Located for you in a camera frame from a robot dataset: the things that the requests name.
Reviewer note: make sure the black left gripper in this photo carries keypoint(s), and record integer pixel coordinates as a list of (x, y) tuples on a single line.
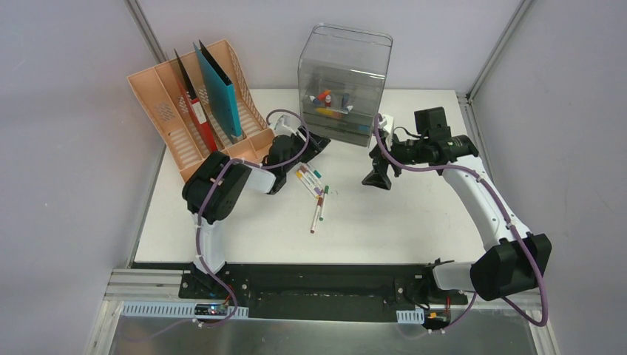
[(304, 145)]

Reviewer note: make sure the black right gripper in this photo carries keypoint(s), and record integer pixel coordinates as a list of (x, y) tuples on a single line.
[(378, 176)]

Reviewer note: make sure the blue white small bottle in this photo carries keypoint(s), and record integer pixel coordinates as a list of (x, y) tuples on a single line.
[(315, 100)]

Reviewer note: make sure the red orange small bottle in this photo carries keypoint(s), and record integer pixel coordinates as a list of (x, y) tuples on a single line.
[(322, 96)]

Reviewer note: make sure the dark blue small bottle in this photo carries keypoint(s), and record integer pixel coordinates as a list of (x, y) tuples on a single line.
[(345, 100)]

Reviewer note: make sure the smoked clear drawer box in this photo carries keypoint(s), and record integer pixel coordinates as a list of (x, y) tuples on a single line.
[(343, 59)]

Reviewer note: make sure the teal folder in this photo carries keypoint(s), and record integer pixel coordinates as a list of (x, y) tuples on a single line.
[(221, 94)]

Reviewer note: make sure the red folder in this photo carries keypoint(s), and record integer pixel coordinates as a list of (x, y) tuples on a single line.
[(195, 108)]

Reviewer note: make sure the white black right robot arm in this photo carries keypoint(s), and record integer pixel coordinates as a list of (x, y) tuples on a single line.
[(515, 259)]

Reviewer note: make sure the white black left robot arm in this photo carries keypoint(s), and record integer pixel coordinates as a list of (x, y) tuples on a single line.
[(212, 192)]

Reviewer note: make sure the white marker yellow caps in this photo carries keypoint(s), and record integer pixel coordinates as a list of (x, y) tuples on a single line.
[(308, 185)]

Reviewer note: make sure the white marker green cap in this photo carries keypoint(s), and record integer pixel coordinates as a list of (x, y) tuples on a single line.
[(323, 204)]

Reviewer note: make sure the white marker purple cap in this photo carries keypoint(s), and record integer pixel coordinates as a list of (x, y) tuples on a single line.
[(311, 178)]

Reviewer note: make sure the white marker brown cap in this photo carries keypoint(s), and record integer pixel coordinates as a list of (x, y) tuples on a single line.
[(316, 215)]

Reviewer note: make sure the peach plastic file organizer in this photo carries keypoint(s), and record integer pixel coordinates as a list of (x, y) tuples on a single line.
[(174, 96)]

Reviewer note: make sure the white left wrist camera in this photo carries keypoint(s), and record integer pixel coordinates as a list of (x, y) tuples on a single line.
[(281, 126)]

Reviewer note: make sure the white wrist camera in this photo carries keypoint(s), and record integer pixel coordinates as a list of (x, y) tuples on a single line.
[(386, 127), (281, 126)]

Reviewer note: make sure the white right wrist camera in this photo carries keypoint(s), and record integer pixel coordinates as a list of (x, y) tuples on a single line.
[(386, 127)]

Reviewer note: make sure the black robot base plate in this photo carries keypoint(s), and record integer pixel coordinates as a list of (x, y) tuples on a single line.
[(348, 293)]

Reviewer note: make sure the aluminium frame rail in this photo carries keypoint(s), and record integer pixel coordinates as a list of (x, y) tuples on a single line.
[(156, 293)]

